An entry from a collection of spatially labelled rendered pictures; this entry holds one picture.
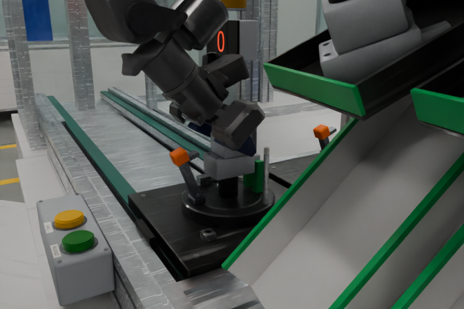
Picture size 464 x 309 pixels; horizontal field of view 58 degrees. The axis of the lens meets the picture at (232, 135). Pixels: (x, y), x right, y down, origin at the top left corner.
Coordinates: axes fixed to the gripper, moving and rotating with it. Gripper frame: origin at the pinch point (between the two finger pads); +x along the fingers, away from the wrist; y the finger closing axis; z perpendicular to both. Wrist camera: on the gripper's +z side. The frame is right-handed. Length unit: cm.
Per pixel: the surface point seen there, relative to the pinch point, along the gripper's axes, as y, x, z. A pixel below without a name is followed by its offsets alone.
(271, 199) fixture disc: -4.8, 9.5, -3.1
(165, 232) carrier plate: -2.7, 0.6, -16.2
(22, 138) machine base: 97, 1, -32
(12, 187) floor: 284, 62, -91
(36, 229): 29.4, -0.5, -33.9
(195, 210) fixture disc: -2.2, 2.2, -11.5
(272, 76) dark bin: -21.2, -14.2, 1.6
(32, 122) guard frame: 82, -4, -24
